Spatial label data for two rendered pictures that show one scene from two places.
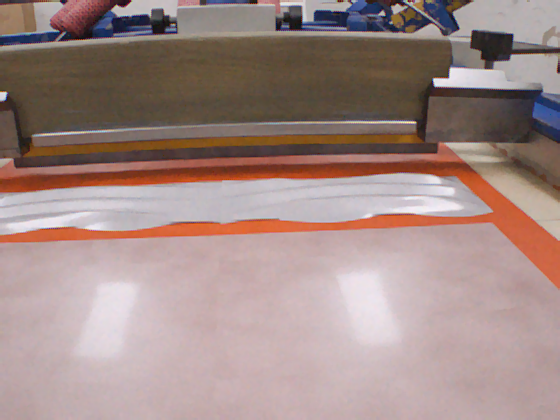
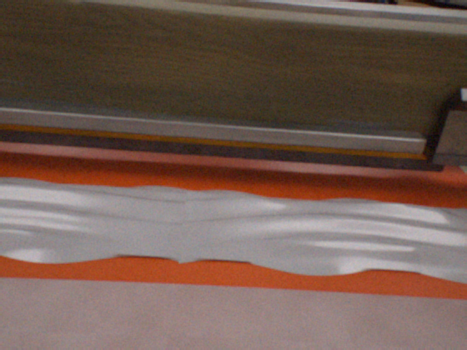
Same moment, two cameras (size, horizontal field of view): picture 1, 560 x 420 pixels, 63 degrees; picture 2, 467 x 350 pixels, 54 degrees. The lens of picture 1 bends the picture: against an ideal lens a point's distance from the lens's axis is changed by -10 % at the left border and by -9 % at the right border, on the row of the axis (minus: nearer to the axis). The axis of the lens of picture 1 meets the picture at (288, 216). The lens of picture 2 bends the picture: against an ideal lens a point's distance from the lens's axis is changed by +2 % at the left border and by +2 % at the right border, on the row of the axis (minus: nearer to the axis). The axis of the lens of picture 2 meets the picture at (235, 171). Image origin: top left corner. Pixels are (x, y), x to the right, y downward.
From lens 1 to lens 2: 0.10 m
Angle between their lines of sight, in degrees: 3
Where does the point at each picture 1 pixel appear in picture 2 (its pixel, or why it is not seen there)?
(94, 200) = (18, 209)
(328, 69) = (327, 67)
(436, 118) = (453, 137)
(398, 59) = (418, 60)
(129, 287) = not seen: outside the picture
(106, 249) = (17, 298)
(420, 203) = (428, 258)
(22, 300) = not seen: outside the picture
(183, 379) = not seen: outside the picture
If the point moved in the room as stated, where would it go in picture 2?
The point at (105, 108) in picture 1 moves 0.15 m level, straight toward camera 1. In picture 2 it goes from (47, 82) to (23, 218)
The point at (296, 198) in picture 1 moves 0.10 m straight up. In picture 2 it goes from (272, 232) to (301, 46)
